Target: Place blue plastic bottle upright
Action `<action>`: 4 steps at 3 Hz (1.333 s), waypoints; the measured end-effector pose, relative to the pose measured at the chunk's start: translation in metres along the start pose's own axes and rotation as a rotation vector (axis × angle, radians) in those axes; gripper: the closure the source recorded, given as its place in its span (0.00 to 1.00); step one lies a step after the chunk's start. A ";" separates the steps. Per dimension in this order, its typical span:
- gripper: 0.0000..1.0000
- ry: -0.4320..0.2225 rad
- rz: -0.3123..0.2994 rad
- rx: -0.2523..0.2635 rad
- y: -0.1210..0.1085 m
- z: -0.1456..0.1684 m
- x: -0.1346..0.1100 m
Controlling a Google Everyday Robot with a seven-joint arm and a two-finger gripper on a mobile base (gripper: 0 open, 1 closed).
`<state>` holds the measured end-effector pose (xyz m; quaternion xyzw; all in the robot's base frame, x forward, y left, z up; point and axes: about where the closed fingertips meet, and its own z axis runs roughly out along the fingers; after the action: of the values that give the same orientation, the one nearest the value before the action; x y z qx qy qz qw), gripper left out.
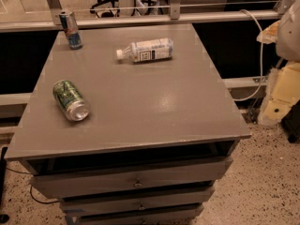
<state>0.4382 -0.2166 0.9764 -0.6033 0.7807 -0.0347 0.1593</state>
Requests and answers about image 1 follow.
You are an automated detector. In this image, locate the top grey drawer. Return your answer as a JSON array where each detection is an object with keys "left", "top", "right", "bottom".
[{"left": 31, "top": 156, "right": 233, "bottom": 199}]

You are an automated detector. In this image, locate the grey drawer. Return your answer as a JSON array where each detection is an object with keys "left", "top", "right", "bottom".
[
  {"left": 31, "top": 156, "right": 233, "bottom": 199},
  {"left": 60, "top": 183, "right": 215, "bottom": 217},
  {"left": 66, "top": 203, "right": 203, "bottom": 225}
]

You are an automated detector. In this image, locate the black floor cable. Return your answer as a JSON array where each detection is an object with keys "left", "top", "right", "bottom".
[{"left": 5, "top": 166, "right": 60, "bottom": 205}]

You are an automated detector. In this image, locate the bottom grey drawer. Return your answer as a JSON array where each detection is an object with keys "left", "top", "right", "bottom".
[{"left": 66, "top": 203, "right": 203, "bottom": 225}]

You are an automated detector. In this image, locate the green soda can lying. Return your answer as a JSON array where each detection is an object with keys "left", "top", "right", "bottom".
[{"left": 52, "top": 80, "right": 90, "bottom": 122}]

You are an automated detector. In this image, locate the clear plastic water bottle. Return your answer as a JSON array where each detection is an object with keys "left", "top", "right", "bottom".
[{"left": 116, "top": 37, "right": 173, "bottom": 63}]

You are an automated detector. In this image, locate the metal railing frame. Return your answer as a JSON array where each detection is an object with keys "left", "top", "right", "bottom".
[{"left": 0, "top": 0, "right": 295, "bottom": 32}]

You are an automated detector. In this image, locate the white cable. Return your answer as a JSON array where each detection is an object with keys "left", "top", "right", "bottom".
[{"left": 232, "top": 8, "right": 265, "bottom": 102}]

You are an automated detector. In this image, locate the middle grey drawer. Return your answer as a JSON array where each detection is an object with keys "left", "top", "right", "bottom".
[{"left": 60, "top": 183, "right": 215, "bottom": 217}]

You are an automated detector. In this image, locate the grey drawer cabinet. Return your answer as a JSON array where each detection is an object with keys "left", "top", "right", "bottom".
[{"left": 4, "top": 23, "right": 252, "bottom": 225}]

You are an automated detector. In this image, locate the blue silver energy drink can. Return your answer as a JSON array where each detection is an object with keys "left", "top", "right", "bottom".
[{"left": 59, "top": 9, "right": 83, "bottom": 50}]

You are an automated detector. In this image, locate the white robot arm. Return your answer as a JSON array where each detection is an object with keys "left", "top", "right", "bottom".
[{"left": 257, "top": 0, "right": 300, "bottom": 126}]

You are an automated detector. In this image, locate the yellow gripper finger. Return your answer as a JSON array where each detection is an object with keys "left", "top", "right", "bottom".
[
  {"left": 257, "top": 21, "right": 279, "bottom": 44},
  {"left": 258, "top": 61, "right": 300, "bottom": 126}
]

